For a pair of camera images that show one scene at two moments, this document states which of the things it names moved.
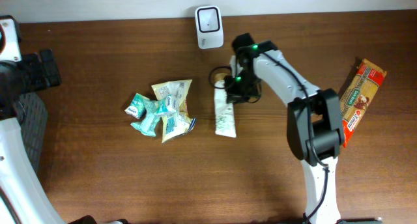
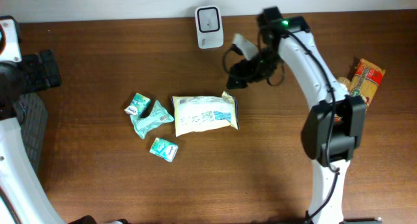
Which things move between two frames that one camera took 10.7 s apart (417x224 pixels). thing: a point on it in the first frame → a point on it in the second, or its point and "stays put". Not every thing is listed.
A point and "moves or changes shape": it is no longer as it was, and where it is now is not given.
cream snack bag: x=175 y=125 → x=197 y=113
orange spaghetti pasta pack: x=365 y=81 stays put
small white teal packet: x=168 y=105 → x=164 y=149
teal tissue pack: x=153 y=111 moves or changes shape
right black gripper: x=233 y=96 → x=246 y=77
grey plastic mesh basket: x=31 y=114 stays put
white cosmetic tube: x=225 y=119 → x=345 y=81
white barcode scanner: x=209 y=26 stays put
